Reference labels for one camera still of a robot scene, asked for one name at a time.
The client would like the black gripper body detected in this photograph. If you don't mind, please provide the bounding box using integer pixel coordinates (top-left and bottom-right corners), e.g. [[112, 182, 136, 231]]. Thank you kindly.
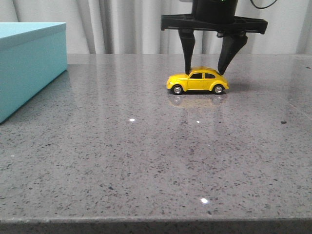
[[161, 0, 268, 38]]

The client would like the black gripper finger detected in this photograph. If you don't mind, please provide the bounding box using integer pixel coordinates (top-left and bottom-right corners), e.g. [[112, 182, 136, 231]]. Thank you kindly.
[[218, 35, 248, 75], [178, 29, 195, 74]]

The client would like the yellow toy beetle car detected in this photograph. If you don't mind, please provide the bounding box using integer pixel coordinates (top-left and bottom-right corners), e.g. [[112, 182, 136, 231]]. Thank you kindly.
[[166, 66, 229, 95]]

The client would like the light blue storage box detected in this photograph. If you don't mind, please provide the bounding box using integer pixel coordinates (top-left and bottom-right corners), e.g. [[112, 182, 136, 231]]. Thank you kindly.
[[0, 22, 67, 122]]

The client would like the grey pleated curtain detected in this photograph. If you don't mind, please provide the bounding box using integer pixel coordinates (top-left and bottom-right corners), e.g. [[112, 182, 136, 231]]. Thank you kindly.
[[0, 0, 312, 54]]

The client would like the black cable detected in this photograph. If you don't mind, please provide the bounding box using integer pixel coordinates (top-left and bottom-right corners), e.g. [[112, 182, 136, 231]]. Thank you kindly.
[[249, 0, 279, 10]]

